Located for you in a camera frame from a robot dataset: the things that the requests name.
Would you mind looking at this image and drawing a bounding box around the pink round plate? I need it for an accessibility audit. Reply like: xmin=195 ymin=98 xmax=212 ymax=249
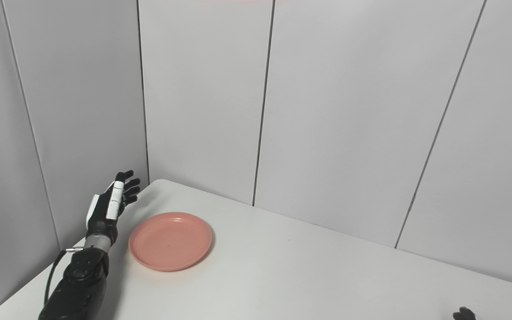
xmin=128 ymin=212 xmax=213 ymax=272

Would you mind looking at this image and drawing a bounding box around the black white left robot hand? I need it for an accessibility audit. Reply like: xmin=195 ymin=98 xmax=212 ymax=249
xmin=85 ymin=170 xmax=141 ymax=247

